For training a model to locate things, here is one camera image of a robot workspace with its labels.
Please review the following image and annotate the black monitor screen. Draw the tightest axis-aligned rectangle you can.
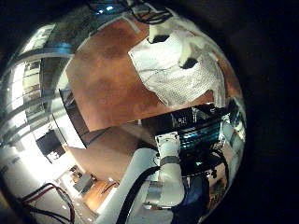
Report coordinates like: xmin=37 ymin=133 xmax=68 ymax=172
xmin=35 ymin=129 xmax=67 ymax=163

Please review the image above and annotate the thin black hand cable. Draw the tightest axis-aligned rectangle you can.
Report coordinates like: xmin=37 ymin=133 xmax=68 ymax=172
xmin=130 ymin=1 xmax=174 ymax=25

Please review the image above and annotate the white tape strip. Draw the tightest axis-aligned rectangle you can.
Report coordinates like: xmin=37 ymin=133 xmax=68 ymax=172
xmin=120 ymin=14 xmax=143 ymax=35

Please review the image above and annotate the black electronics rack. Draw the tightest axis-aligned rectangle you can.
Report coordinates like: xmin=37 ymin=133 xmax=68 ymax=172
xmin=141 ymin=104 xmax=237 ymax=150

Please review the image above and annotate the grey chair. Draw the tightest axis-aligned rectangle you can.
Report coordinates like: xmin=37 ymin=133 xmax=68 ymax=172
xmin=73 ymin=172 xmax=94 ymax=195

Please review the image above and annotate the dark blue object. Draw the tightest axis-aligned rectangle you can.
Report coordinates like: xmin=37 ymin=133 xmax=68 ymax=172
xmin=171 ymin=174 xmax=213 ymax=224

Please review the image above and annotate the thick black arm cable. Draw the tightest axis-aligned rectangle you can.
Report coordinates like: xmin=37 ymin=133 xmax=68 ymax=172
xmin=115 ymin=165 xmax=162 ymax=224

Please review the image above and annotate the white striped piece of clothing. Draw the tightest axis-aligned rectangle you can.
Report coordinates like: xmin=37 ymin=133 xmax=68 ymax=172
xmin=128 ymin=29 xmax=230 ymax=109

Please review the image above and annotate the red cable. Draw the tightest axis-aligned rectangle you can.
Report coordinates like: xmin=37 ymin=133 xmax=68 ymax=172
xmin=18 ymin=181 xmax=78 ymax=224

